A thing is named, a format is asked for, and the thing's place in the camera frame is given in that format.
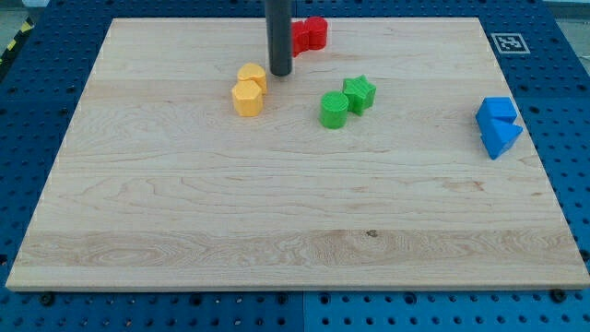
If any blue triangle block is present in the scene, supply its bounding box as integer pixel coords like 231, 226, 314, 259
478, 119, 523, 160

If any green star block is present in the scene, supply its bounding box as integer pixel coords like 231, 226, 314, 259
342, 75, 376, 116

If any red crescent block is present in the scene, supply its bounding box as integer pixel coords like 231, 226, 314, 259
291, 21, 309, 57

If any wooden board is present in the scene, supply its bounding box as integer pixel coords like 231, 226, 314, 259
6, 18, 589, 291

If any red cylinder block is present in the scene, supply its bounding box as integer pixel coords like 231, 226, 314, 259
304, 17, 328, 50

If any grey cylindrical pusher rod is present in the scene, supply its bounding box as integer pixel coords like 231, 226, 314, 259
265, 0, 292, 77

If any yellow heart block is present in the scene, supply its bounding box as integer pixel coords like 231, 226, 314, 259
237, 63, 267, 94

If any yellow hexagon block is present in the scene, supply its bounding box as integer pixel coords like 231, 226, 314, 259
231, 80, 264, 117

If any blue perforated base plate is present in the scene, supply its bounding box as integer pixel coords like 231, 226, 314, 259
1, 0, 589, 331

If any green cylinder block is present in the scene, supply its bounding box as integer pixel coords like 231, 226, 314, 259
319, 91, 349, 129

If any white fiducial marker tag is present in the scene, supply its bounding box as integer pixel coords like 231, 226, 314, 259
491, 32, 530, 54

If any blue cube block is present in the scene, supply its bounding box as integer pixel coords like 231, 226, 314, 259
476, 97, 517, 134

